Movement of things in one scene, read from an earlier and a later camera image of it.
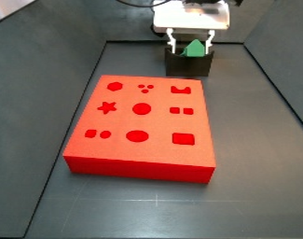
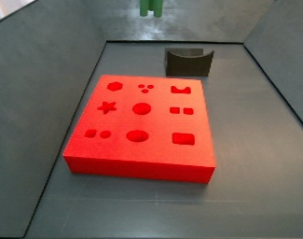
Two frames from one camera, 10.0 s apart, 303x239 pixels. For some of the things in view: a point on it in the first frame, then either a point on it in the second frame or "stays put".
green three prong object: [194, 49] → [150, 6]
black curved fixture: [186, 65] stays put
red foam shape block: [143, 129] stays put
